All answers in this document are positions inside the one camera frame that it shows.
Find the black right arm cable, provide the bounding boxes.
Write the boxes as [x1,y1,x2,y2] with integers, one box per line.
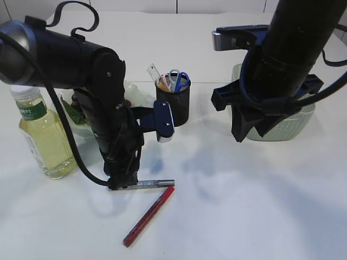
[240,23,347,117]

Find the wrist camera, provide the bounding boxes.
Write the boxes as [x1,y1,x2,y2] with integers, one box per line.
[131,100,175,143]
[212,24,269,51]

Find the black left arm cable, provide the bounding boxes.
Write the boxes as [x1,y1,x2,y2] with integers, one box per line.
[0,0,131,190]

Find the silver glitter pen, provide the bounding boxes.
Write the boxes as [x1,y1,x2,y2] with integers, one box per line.
[108,179,175,191]

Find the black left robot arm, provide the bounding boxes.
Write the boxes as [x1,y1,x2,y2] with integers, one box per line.
[1,17,144,190]

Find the red marker pen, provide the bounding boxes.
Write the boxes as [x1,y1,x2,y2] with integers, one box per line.
[123,186,175,248]

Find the blue handled scissors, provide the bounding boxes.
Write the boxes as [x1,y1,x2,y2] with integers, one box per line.
[169,69,190,93]

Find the pink handled scissors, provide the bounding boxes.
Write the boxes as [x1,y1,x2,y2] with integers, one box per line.
[160,74,177,93]

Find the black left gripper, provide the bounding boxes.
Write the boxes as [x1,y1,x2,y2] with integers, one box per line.
[103,107,144,190]

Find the green woven plastic basket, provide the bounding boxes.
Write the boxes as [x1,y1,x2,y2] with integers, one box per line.
[232,63,317,142]

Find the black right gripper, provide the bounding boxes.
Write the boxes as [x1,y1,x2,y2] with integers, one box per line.
[211,52,323,142]

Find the green wavy plastic plate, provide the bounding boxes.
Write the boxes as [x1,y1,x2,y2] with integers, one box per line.
[59,81,155,137]

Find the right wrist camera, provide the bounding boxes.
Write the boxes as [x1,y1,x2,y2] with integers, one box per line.
[212,24,269,51]

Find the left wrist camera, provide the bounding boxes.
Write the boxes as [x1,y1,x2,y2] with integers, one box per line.
[131,100,175,143]

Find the gold glitter pen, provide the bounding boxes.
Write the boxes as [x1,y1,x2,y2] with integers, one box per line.
[156,81,170,92]

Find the yellow liquid plastic bottle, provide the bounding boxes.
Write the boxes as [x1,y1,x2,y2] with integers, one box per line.
[10,86,77,179]

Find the red artificial grape bunch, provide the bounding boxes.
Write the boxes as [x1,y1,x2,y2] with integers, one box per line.
[60,92,132,125]

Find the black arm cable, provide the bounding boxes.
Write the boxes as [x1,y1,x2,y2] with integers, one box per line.
[240,23,347,117]
[0,0,131,190]

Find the clear plastic ruler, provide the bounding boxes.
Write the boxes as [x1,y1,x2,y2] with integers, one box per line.
[147,63,160,82]

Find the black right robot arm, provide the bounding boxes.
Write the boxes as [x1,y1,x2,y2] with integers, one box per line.
[211,1,346,142]

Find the black mesh pen holder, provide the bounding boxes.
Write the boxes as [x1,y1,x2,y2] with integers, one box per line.
[156,83,191,127]

